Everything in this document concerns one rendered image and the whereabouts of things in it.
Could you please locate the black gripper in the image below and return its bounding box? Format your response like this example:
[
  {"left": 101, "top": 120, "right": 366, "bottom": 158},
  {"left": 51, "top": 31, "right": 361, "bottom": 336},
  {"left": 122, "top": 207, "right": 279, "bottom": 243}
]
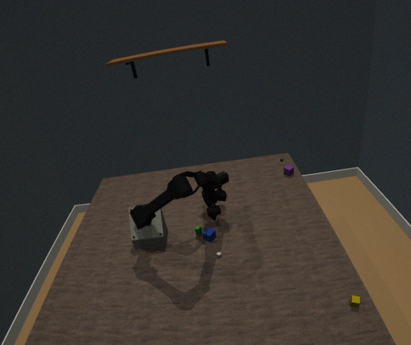
[{"left": 202, "top": 191, "right": 221, "bottom": 220}]

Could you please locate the small yellow block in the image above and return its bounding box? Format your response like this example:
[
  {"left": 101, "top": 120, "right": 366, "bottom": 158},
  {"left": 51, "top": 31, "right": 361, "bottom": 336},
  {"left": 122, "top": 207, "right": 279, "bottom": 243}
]
[{"left": 350, "top": 295, "right": 360, "bottom": 308}]

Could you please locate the blue block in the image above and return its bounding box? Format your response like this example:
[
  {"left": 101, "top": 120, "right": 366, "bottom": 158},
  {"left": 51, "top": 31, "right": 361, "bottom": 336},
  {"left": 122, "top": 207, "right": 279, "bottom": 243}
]
[{"left": 202, "top": 227, "right": 216, "bottom": 242}]

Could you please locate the purple block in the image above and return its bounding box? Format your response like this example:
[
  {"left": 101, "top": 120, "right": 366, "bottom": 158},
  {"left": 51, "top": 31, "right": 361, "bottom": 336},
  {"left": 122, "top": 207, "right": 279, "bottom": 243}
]
[{"left": 284, "top": 165, "right": 294, "bottom": 176}]

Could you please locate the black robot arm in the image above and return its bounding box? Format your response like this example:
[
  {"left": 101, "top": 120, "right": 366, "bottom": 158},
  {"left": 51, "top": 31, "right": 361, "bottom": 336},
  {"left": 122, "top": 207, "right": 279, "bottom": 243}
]
[{"left": 130, "top": 171, "right": 229, "bottom": 229}]

